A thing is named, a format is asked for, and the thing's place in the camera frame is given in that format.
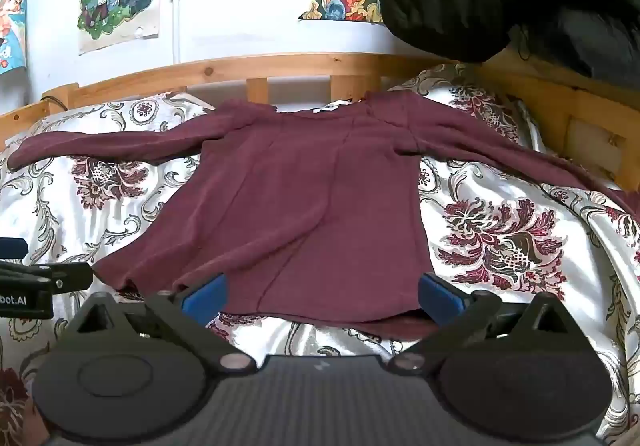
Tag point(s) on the wooden bed frame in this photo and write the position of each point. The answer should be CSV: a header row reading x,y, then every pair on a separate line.
x,y
300,64

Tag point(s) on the white floral printed blanket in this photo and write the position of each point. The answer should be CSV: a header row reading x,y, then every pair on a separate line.
x,y
500,236

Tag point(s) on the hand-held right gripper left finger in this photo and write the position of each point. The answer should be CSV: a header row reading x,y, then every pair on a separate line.
x,y
205,300

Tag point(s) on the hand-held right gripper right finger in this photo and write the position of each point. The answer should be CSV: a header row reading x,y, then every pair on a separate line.
x,y
440,298

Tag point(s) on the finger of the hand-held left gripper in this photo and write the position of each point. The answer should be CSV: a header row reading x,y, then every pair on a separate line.
x,y
45,277

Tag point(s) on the maroon long-sleeved sweater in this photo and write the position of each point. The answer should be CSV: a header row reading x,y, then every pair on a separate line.
x,y
310,206

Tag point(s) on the blue and orange wall poster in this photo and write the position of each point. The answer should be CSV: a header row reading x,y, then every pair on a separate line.
x,y
11,26

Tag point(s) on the white wall pipe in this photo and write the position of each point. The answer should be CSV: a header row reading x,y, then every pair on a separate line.
x,y
176,16

